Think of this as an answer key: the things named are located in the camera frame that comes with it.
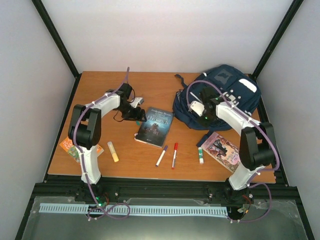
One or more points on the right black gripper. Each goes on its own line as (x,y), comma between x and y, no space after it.
(206,123)

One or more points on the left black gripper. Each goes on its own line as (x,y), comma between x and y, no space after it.
(138,115)

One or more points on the dark blue Wuthering Heights book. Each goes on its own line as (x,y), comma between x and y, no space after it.
(156,128)

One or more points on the pink illustrated paperback book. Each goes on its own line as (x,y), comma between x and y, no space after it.
(223,151)

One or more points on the navy blue backpack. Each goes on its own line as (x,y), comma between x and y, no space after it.
(229,81)

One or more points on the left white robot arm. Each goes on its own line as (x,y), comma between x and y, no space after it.
(85,128)

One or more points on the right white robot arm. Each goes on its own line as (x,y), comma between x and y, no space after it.
(257,148)

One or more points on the green white glue stick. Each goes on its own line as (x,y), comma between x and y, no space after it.
(200,155)

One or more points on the purple capped marker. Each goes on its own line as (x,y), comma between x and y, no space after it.
(161,156)

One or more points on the yellow glue stick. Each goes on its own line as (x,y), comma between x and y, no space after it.
(113,152)

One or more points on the red capped marker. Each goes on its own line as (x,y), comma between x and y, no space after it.
(174,156)

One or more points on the orange Treehouse paperback book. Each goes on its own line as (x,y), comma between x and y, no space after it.
(72,150)

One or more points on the clear acrylic front plate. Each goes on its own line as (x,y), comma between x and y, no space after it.
(276,220)

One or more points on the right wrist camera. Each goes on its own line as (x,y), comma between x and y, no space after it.
(197,107)

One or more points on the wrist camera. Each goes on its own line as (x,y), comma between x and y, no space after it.
(197,107)
(137,102)

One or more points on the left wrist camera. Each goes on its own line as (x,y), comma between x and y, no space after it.
(137,102)

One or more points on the light blue cable duct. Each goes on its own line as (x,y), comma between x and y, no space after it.
(136,210)

